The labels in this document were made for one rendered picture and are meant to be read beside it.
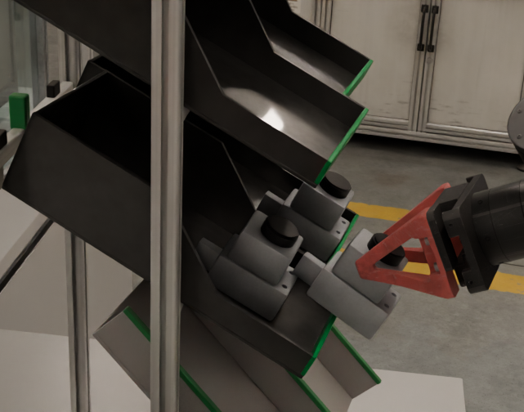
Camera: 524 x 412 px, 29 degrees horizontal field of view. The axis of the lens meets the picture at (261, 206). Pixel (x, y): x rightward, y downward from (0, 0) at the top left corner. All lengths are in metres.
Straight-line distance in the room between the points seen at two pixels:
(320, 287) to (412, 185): 3.57
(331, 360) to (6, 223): 0.87
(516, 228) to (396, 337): 2.48
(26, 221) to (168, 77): 1.17
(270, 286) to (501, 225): 0.19
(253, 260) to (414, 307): 2.61
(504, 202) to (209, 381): 0.32
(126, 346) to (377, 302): 0.21
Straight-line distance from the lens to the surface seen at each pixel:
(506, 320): 3.42
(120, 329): 0.84
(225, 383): 0.95
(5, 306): 1.77
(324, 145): 0.79
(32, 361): 1.44
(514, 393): 3.05
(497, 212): 0.77
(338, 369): 1.13
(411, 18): 4.55
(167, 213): 0.74
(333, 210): 0.95
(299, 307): 0.87
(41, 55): 2.18
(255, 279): 0.82
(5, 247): 1.76
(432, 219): 0.75
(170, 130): 0.72
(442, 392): 1.41
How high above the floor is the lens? 1.63
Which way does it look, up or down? 24 degrees down
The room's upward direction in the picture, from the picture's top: 3 degrees clockwise
